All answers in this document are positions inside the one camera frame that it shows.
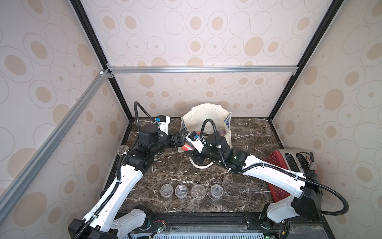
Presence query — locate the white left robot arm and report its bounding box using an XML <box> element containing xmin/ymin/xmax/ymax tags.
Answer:
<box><xmin>68</xmin><ymin>115</ymin><xmax>189</xmax><ymax>239</ymax></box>

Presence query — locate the clear plastic jar by wall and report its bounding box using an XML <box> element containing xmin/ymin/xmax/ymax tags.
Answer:
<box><xmin>117</xmin><ymin>145</ymin><xmax>129</xmax><ymax>157</ymax></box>

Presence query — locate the black corner frame post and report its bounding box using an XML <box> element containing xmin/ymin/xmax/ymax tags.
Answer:
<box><xmin>268</xmin><ymin>0</ymin><xmax>344</xmax><ymax>123</ymax></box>
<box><xmin>69</xmin><ymin>0</ymin><xmax>133</xmax><ymax>121</ymax></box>

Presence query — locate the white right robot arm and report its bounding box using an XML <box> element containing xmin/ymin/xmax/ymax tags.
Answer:
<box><xmin>186</xmin><ymin>119</ymin><xmax>349</xmax><ymax>228</ymax></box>

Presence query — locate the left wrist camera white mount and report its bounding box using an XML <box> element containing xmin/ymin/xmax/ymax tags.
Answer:
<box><xmin>155</xmin><ymin>115</ymin><xmax>170</xmax><ymax>134</ymax></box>

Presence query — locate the black corner frame post right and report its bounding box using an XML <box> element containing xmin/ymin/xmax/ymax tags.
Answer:
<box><xmin>268</xmin><ymin>0</ymin><xmax>344</xmax><ymax>123</ymax></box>

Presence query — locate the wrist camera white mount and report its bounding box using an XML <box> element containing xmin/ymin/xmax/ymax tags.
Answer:
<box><xmin>186</xmin><ymin>131</ymin><xmax>205</xmax><ymax>153</ymax></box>
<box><xmin>155</xmin><ymin>115</ymin><xmax>170</xmax><ymax>134</ymax></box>

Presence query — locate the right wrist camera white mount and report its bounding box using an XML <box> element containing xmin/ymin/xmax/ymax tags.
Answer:
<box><xmin>186</xmin><ymin>131</ymin><xmax>205</xmax><ymax>153</ymax></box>

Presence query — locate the silver aluminium bar left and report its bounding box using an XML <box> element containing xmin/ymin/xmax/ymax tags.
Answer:
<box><xmin>1</xmin><ymin>69</ymin><xmax>110</xmax><ymax>224</ymax></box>

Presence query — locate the silver aluminium crossbar back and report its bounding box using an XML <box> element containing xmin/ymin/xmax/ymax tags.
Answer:
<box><xmin>109</xmin><ymin>65</ymin><xmax>298</xmax><ymax>74</ymax></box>

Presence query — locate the cream canvas starry night bag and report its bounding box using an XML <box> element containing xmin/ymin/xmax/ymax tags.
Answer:
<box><xmin>178</xmin><ymin>103</ymin><xmax>232</xmax><ymax>169</ymax></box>

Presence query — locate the black corner frame post left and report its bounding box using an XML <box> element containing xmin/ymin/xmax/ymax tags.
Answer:
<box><xmin>69</xmin><ymin>0</ymin><xmax>133</xmax><ymax>121</ymax></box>

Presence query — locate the clear seed jar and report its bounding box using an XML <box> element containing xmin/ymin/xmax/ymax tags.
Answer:
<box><xmin>191</xmin><ymin>184</ymin><xmax>207</xmax><ymax>200</ymax></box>
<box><xmin>210</xmin><ymin>184</ymin><xmax>224</xmax><ymax>199</ymax></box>
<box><xmin>174</xmin><ymin>184</ymin><xmax>188</xmax><ymax>199</ymax></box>
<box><xmin>160</xmin><ymin>184</ymin><xmax>174</xmax><ymax>199</ymax></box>

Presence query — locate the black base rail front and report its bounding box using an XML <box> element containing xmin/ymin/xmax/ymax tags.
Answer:
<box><xmin>119</xmin><ymin>211</ymin><xmax>336</xmax><ymax>239</ymax></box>

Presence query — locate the red and steel toaster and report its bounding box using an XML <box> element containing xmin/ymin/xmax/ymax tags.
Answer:
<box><xmin>265</xmin><ymin>149</ymin><xmax>321</xmax><ymax>202</ymax></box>

